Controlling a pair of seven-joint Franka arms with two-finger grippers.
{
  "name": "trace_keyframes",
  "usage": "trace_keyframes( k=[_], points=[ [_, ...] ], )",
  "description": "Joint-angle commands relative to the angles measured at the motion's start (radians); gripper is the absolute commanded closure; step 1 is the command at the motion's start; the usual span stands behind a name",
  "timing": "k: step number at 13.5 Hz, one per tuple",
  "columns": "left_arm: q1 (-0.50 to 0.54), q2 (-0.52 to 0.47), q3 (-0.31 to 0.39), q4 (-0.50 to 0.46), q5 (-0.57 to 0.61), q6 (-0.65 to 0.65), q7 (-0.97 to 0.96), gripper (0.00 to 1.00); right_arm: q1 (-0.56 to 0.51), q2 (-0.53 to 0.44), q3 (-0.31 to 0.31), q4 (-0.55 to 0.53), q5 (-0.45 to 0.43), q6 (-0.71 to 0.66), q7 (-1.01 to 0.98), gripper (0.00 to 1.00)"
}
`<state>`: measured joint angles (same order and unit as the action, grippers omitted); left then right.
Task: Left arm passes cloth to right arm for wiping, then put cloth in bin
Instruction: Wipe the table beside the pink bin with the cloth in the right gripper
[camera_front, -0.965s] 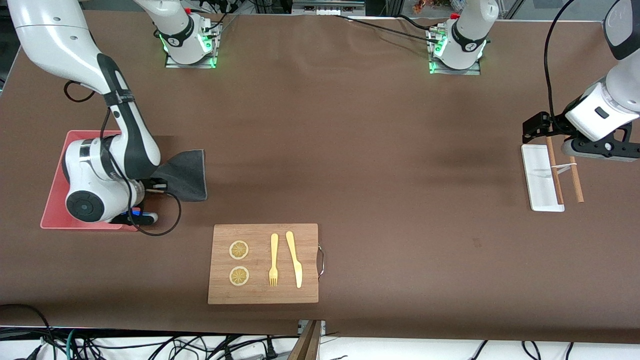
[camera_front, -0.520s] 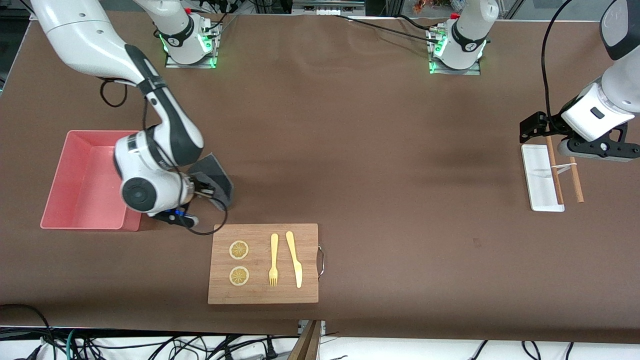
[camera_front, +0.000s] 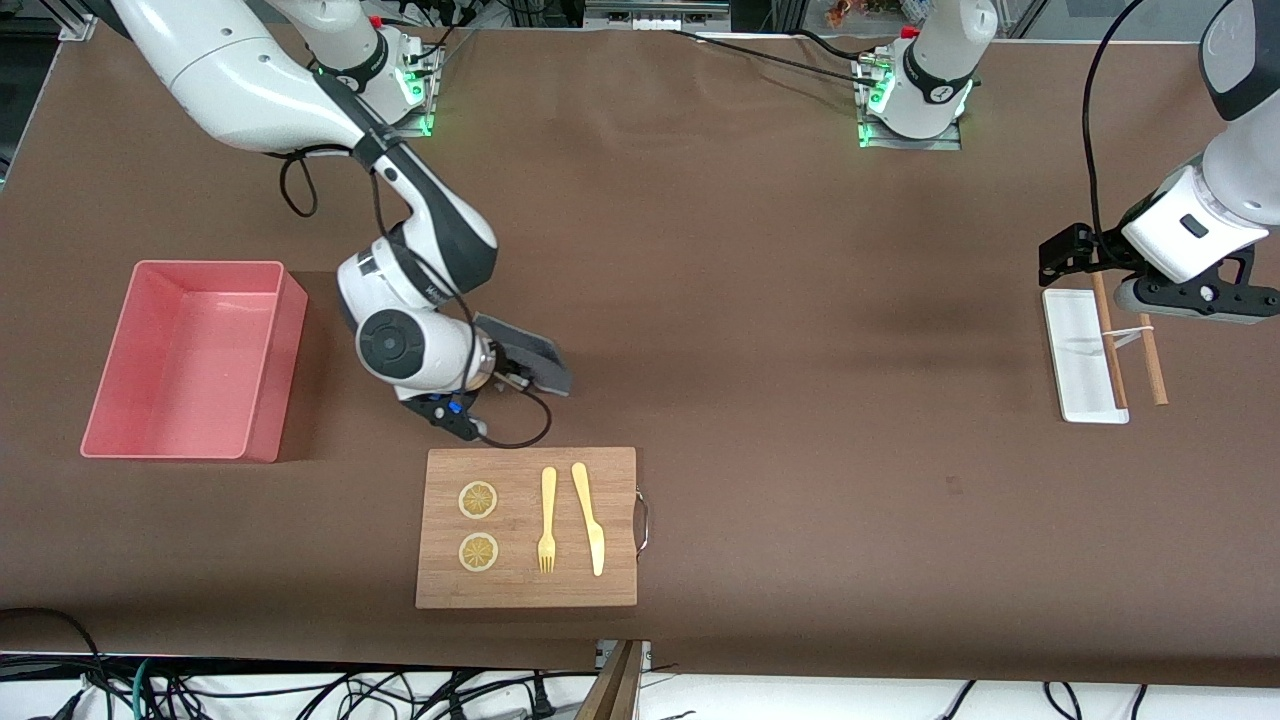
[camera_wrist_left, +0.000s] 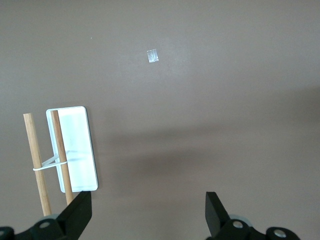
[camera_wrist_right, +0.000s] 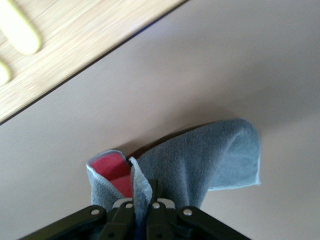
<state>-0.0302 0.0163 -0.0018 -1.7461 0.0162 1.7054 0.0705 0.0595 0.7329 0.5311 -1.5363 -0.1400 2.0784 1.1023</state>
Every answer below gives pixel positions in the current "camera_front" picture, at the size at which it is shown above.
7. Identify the dark grey cloth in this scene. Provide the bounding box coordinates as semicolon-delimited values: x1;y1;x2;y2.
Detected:
475;313;573;398

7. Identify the white rectangular tray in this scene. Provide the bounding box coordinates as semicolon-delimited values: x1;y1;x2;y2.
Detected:
1042;288;1131;425

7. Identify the yellow fork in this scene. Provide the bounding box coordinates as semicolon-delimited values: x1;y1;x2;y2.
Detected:
537;467;558;574

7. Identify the yellow knife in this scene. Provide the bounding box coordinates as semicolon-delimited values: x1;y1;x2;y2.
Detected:
571;462;606;577

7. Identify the wooden cutting board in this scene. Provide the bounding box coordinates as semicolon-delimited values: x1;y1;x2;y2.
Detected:
415;447;651;609

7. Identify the pink plastic bin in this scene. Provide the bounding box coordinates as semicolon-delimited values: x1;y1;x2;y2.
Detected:
80;260;309;463

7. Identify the metal device box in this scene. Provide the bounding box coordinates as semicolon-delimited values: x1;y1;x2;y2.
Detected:
585;0;731;31

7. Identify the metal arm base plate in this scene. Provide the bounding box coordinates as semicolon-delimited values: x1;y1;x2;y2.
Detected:
857;50;963;151
330;45;443;138

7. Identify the small metal bracket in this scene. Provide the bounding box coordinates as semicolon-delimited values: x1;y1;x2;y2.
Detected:
595;640;653;673

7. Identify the wooden post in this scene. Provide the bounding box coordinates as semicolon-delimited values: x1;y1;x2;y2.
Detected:
575;640;644;720

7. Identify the black cable on table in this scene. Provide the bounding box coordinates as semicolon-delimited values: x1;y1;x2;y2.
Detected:
665;28;886;86

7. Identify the thick black cable loop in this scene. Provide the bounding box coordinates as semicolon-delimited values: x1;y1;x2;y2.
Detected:
0;607;106;691

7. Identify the aluminium frame profile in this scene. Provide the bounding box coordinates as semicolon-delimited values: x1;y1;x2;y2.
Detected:
55;0;101;41

